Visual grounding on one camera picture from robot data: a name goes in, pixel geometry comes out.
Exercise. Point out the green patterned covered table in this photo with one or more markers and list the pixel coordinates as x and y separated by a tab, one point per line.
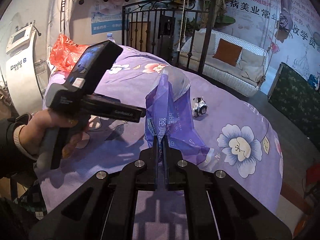
297	100

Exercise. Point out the white David B machine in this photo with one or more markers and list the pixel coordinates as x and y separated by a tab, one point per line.
26	78

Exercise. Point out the white wicker swing sofa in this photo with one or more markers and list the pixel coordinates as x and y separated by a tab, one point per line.
249	73

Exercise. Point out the black iron bed frame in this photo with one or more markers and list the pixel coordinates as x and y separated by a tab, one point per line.
159	27

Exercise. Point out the crumpled silver foil wrapper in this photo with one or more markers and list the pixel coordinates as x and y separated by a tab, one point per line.
199	107

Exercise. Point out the purple plastic bag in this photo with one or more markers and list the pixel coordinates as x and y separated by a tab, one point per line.
169	113

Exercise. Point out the purple floral bed sheet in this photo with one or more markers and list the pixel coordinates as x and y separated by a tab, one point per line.
217	207

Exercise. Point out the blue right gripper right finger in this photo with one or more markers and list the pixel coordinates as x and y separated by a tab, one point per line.
173	177

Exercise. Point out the orange plastic bag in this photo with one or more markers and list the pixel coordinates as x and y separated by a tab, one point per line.
65	53

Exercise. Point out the person's left hand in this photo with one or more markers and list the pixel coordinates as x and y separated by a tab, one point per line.
31	135

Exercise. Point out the brown cushion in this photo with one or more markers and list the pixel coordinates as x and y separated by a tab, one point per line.
228	52

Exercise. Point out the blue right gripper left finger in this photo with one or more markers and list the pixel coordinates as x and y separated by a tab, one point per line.
148	177

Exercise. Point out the clear water bottle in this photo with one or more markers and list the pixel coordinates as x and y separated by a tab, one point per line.
110	37

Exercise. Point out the person's left forearm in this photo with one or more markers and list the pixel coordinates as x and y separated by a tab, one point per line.
13	161

